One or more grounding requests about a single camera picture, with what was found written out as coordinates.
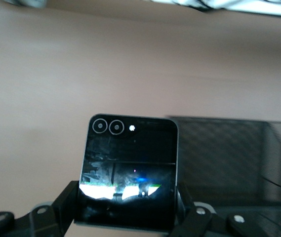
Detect black floor cable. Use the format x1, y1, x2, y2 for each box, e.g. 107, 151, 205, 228
173, 0, 211, 12

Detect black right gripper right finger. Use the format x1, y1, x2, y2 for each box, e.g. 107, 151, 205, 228
173, 186, 267, 237

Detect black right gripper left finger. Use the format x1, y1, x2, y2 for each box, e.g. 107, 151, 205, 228
0, 180, 79, 237

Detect black flip phone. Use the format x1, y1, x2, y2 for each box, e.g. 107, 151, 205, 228
74, 113, 179, 229

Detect black mesh two-tier organizer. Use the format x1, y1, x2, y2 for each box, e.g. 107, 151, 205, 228
164, 115, 281, 215

